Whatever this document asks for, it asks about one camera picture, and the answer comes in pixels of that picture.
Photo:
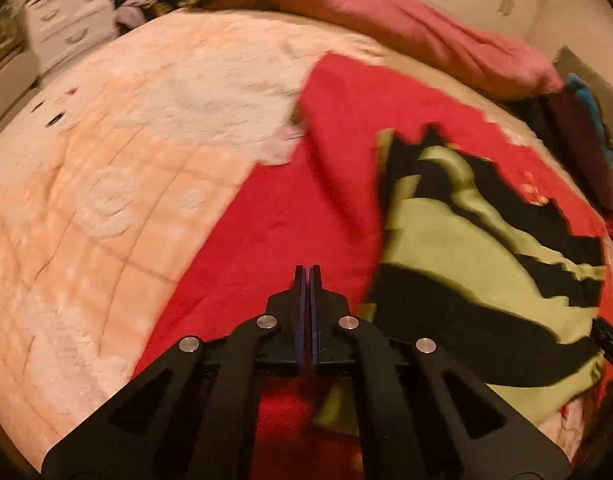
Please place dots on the striped frog sweater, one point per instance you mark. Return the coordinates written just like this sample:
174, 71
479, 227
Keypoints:
461, 270

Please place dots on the pink duvet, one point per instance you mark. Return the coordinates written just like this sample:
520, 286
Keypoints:
411, 25

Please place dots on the peach checked fleece blanket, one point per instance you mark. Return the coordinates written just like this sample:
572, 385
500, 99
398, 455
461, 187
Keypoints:
111, 210

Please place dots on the red floral blanket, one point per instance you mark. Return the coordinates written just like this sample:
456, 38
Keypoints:
286, 210

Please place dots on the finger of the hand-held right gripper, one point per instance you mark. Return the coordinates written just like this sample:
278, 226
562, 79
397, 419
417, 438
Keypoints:
611, 337

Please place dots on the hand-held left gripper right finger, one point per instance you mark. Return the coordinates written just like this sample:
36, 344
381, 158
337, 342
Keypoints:
315, 310

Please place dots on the grey quilted headboard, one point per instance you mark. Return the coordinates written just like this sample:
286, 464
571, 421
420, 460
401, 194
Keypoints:
598, 80

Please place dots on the white drawer chest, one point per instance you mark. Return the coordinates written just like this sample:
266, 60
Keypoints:
71, 15

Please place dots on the blue purple striped pillow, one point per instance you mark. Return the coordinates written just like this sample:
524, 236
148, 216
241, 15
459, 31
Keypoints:
583, 130

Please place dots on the white wardrobe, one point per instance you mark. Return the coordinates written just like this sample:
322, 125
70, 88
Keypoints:
466, 0

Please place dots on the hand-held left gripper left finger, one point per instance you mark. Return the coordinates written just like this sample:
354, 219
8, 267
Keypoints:
301, 310

